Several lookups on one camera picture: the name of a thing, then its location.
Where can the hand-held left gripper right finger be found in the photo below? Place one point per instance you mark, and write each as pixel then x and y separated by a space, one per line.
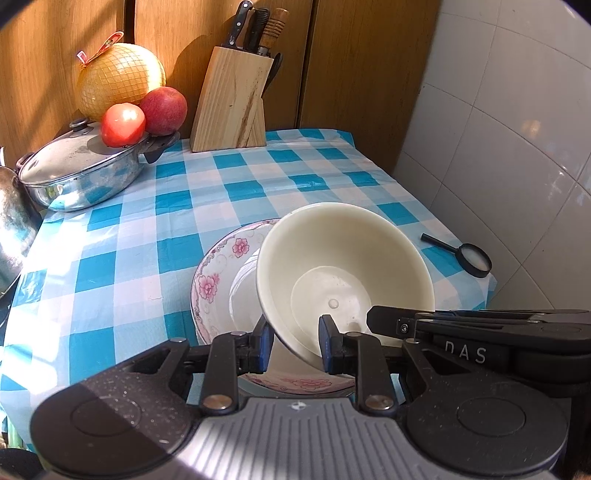
pixel 325 346

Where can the red apple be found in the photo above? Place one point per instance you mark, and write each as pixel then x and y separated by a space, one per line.
pixel 165 110

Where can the blue white checked tablecloth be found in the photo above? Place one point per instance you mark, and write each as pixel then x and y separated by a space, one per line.
pixel 138 240

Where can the pink floral rimmed plate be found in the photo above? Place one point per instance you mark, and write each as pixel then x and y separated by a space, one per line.
pixel 217 277

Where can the black magnifying glass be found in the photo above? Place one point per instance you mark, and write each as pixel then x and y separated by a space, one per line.
pixel 475 258

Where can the pomelo in yellow net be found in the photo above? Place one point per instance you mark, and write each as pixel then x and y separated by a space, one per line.
pixel 120 78

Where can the wooden cabinet door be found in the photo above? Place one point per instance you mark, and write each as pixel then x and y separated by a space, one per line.
pixel 184 27
pixel 46 55
pixel 369 83

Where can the steel pot lid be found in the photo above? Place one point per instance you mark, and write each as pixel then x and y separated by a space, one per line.
pixel 60 154

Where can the cream plastic bowl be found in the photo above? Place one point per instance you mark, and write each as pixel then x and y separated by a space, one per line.
pixel 346 249

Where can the wooden knife block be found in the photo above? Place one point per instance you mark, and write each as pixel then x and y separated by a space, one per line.
pixel 226 101

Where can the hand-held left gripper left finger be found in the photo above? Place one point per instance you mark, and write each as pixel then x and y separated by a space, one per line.
pixel 265 346

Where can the red tomato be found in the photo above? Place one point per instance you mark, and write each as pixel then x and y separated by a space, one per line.
pixel 122 125

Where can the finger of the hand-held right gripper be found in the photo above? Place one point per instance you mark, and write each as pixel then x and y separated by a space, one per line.
pixel 392 321

